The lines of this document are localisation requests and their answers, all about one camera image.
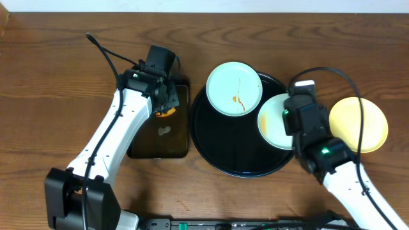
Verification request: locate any light blue plate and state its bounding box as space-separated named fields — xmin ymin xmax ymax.
xmin=206 ymin=62 xmax=263 ymax=117
xmin=258 ymin=93 xmax=293 ymax=150

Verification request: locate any round black serving tray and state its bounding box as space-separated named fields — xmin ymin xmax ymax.
xmin=189 ymin=88 xmax=294 ymax=178

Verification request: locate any yellow plate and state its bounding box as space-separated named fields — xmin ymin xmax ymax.
xmin=329 ymin=97 xmax=389 ymax=153

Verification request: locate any green and orange sponge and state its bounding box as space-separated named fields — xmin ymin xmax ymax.
xmin=155 ymin=107 xmax=176 ymax=118

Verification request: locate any black rectangular water tray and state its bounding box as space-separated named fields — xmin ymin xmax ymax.
xmin=127 ymin=79 xmax=190 ymax=159

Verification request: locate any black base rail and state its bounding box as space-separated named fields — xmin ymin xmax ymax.
xmin=137 ymin=214 xmax=357 ymax=230

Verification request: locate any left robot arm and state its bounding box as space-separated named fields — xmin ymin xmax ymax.
xmin=44 ymin=66 xmax=179 ymax=229

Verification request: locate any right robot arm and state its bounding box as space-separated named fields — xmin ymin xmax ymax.
xmin=282 ymin=95 xmax=408 ymax=229

